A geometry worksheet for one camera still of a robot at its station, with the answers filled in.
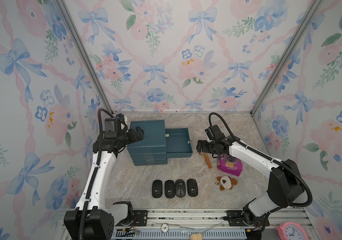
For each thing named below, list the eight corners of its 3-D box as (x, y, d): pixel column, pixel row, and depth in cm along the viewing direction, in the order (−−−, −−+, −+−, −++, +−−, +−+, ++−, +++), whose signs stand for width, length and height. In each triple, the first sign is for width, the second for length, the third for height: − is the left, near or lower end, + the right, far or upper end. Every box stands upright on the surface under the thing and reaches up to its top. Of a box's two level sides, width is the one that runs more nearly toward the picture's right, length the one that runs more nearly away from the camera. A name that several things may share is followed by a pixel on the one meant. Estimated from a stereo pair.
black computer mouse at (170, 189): (164, 198, 82) (164, 196, 80) (165, 181, 88) (164, 179, 86) (175, 198, 82) (175, 196, 80) (175, 181, 88) (175, 179, 86)
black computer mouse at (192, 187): (187, 196, 83) (187, 195, 80) (186, 180, 88) (187, 178, 86) (197, 196, 83) (198, 195, 80) (196, 180, 88) (196, 178, 86)
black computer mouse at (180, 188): (175, 197, 82) (175, 195, 80) (175, 180, 88) (175, 179, 86) (185, 197, 82) (185, 195, 80) (184, 180, 88) (185, 179, 86)
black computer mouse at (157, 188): (151, 198, 82) (151, 196, 80) (153, 181, 88) (152, 179, 85) (162, 198, 82) (161, 196, 80) (162, 181, 88) (162, 179, 85)
